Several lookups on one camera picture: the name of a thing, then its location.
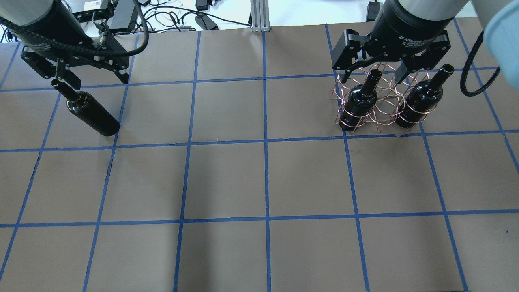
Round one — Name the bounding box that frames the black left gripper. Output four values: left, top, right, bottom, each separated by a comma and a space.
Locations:
20, 8, 130, 90

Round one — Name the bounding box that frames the aluminium frame post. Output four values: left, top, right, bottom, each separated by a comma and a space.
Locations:
250, 0, 271, 32

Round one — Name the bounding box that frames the copper wire wine basket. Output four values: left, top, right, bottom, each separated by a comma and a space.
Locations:
330, 62, 437, 134

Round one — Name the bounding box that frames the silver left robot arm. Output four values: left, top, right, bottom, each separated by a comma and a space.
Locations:
1, 0, 129, 90

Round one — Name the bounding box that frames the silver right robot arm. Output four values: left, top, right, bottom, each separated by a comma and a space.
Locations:
331, 0, 518, 90

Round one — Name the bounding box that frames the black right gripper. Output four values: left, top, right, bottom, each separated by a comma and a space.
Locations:
332, 0, 452, 85

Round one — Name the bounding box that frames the dark wine bottle in basket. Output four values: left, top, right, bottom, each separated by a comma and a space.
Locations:
339, 69, 382, 132

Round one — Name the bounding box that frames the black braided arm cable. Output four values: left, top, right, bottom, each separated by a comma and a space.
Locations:
459, 30, 501, 97
0, 0, 150, 57

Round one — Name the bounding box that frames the dark glass wine bottle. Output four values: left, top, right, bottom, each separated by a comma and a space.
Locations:
51, 78, 120, 137

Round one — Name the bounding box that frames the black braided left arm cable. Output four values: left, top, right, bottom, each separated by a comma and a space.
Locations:
0, 0, 150, 57

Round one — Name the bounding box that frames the black power adapter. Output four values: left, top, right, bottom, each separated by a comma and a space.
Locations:
195, 15, 219, 31

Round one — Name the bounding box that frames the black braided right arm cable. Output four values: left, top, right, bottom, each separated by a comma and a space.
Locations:
459, 30, 501, 97

